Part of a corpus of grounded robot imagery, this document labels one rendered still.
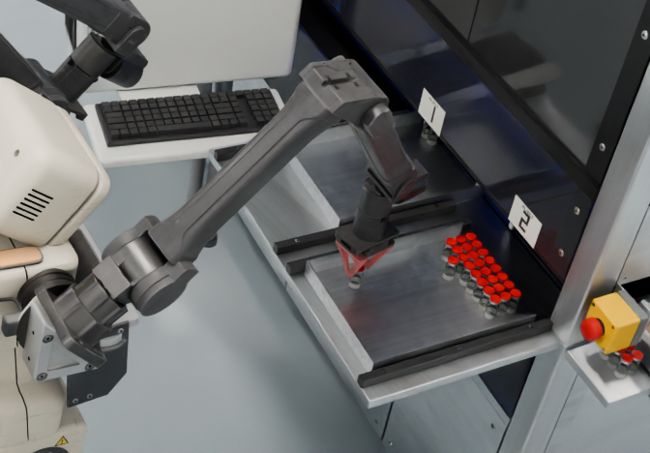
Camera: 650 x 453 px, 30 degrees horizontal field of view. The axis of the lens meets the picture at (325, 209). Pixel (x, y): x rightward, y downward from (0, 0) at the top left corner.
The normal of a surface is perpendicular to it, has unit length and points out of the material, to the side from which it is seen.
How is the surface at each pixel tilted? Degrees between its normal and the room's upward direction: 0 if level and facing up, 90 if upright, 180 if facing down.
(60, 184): 90
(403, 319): 0
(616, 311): 0
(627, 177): 90
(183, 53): 90
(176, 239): 51
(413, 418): 90
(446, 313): 0
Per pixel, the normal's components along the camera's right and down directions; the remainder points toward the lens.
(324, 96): -0.36, -0.10
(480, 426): -0.88, 0.21
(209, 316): 0.15, -0.74
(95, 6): 0.58, 0.65
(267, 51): 0.32, 0.66
